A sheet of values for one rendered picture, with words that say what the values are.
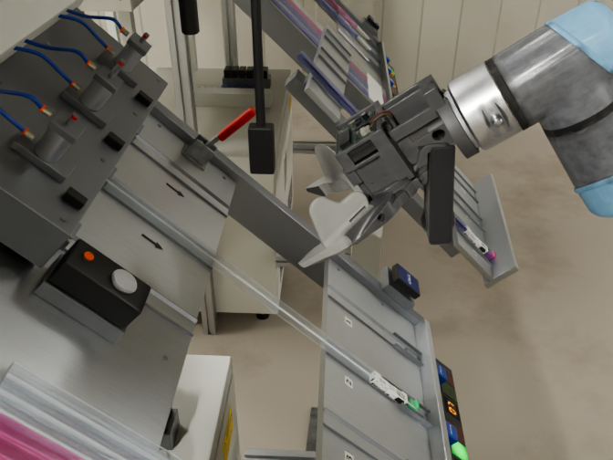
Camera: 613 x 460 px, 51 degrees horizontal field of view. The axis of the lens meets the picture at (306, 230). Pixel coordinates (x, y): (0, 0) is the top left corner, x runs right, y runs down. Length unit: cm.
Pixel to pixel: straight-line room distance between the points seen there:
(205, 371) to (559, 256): 175
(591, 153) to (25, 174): 49
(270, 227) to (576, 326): 152
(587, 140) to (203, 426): 69
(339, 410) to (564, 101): 41
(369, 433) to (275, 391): 114
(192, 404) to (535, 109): 70
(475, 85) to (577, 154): 11
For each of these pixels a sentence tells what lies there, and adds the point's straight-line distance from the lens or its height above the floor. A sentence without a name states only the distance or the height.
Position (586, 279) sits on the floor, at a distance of 250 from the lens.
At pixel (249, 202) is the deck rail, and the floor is 94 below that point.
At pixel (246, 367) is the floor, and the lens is 198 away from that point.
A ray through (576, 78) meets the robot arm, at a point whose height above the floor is 121.
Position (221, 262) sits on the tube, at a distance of 73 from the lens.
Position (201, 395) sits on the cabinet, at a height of 62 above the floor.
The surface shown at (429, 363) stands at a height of 73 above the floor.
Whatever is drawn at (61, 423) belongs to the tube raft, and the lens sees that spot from 51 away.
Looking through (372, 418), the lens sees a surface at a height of 79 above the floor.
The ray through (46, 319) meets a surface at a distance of 57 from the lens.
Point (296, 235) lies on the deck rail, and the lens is 93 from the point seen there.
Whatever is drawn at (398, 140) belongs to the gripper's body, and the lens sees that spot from 63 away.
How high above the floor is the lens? 141
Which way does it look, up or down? 33 degrees down
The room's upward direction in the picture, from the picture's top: straight up
